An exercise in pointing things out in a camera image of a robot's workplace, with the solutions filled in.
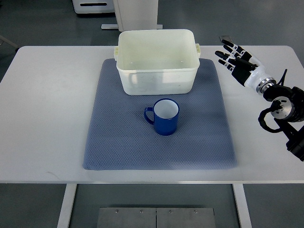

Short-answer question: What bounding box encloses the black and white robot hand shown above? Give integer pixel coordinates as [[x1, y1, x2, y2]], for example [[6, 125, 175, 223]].
[[215, 39, 265, 87]]

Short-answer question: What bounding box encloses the blue mug white inside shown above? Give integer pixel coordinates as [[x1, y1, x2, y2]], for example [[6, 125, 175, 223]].
[[143, 98, 180, 136]]

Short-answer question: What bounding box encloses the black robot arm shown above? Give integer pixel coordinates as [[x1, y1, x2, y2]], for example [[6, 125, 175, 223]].
[[257, 69, 304, 161]]

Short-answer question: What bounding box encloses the white plastic box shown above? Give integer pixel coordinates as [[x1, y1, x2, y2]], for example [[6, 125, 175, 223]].
[[114, 29, 200, 95]]

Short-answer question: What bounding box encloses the small grey floor plate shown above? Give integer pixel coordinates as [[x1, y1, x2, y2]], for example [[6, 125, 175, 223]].
[[219, 36, 233, 43]]

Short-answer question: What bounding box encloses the right white table leg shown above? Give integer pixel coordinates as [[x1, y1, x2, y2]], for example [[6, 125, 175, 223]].
[[232, 184, 252, 228]]

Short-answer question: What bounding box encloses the white table leg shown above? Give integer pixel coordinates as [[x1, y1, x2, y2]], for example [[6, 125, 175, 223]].
[[57, 184, 77, 228], [232, 184, 252, 228]]

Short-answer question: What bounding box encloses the blue textured mat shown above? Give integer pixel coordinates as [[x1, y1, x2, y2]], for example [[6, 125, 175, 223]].
[[83, 58, 237, 171]]

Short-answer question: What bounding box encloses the white cabinet with slot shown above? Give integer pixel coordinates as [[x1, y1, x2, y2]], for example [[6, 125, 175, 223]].
[[72, 0, 114, 14]]

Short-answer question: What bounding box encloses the grey bar at left edge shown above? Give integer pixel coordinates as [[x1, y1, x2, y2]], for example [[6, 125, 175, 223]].
[[0, 35, 19, 48]]

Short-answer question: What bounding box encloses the left white table leg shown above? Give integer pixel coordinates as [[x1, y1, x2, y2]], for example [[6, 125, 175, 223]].
[[57, 184, 77, 228]]

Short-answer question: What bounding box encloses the white pedestal column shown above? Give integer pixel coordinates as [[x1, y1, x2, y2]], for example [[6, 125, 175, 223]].
[[101, 0, 163, 32]]

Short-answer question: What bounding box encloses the grey metal base plate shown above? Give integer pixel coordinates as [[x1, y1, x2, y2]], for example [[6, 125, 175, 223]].
[[97, 207, 216, 228]]

